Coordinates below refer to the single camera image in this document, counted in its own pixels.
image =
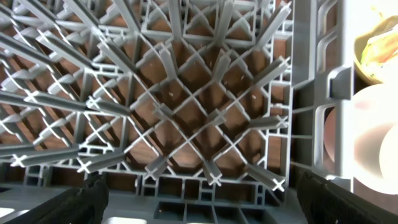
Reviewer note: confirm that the grey plastic dishwasher rack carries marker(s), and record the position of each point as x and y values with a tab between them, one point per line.
191	111

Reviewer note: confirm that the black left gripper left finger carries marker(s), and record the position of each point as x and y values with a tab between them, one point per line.
85	204

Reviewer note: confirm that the yellow round plate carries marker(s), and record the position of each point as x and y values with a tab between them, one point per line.
376	74

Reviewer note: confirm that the orange green snack wrapper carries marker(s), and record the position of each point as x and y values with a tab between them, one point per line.
380	49

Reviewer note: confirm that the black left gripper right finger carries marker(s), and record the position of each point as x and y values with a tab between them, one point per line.
322	201

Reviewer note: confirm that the pink bowl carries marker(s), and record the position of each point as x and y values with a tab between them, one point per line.
375	137

